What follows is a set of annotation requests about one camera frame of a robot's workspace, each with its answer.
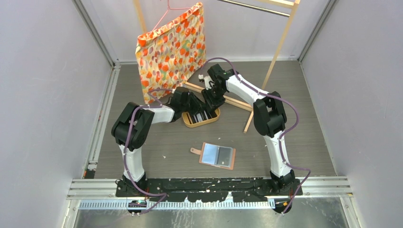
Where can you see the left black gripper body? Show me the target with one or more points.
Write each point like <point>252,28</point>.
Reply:
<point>187,107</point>

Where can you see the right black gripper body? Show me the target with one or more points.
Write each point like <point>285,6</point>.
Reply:
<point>213,94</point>

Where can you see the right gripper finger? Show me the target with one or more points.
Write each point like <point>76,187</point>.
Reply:
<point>217,102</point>
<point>210,109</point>

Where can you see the tan oval card tray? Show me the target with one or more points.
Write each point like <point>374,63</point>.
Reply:
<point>186,121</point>

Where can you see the dark credit card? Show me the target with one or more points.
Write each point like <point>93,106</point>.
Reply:
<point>224,157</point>

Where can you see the pink leather card holder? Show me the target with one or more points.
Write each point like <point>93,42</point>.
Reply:
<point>200,153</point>

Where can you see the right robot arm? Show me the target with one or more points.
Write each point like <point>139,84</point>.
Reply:
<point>269,117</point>

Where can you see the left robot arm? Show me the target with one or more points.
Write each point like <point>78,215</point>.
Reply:
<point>133,125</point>

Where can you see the stack of credit cards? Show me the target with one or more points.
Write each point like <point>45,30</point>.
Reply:
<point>198,118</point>

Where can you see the floral orange fabric bag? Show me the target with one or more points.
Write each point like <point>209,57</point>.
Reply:
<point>169,55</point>

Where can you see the wooden clothes rack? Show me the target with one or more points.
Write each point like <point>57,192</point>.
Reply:
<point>288,4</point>

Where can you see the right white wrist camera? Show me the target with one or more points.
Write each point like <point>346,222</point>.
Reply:
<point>207,80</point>

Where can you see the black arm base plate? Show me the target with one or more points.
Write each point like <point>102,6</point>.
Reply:
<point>205,189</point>

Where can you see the pink wire hanger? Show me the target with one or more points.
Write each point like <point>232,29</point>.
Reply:
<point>171,10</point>

